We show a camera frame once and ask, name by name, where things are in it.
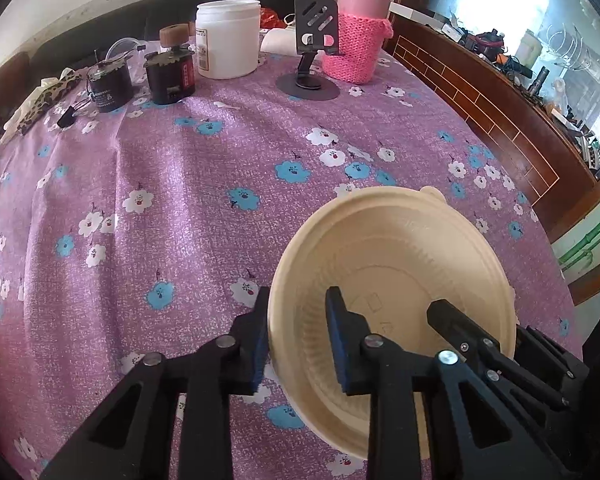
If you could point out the wooden brick pattern cabinet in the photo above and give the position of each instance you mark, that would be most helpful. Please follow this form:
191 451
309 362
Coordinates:
528 142

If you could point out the small black adapter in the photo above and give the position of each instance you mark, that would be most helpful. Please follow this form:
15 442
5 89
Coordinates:
67 119

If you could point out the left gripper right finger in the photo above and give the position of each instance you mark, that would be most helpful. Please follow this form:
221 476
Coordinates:
474 426

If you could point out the black round canister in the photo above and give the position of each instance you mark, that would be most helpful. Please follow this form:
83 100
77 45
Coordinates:
109 84

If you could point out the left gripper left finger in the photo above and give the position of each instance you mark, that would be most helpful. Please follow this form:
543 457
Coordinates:
163 405

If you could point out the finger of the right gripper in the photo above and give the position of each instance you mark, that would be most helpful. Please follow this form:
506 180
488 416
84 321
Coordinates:
482 352

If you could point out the black phone stand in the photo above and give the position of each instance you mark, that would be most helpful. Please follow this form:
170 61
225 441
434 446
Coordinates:
316 31

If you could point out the black sofa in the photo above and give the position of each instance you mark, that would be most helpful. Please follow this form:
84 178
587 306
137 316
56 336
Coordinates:
82 45

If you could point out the black canister with cork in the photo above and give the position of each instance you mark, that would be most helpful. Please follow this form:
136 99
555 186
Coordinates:
171 72

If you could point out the purple floral tablecloth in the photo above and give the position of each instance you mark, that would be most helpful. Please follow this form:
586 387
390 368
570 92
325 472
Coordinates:
151 227

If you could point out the white plastic jar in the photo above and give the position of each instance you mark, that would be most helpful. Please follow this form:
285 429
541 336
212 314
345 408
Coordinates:
227 38

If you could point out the leopard print pouch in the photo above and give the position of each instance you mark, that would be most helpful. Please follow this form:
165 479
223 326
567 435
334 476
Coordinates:
48 98

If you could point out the pink thermos knitted sleeve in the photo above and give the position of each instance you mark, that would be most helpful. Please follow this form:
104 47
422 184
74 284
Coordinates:
363 26

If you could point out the red plastic bag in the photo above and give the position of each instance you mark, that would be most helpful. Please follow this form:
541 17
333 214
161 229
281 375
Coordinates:
269 19

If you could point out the large cream plastic bowl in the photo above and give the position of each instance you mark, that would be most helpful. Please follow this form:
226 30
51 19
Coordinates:
392 252

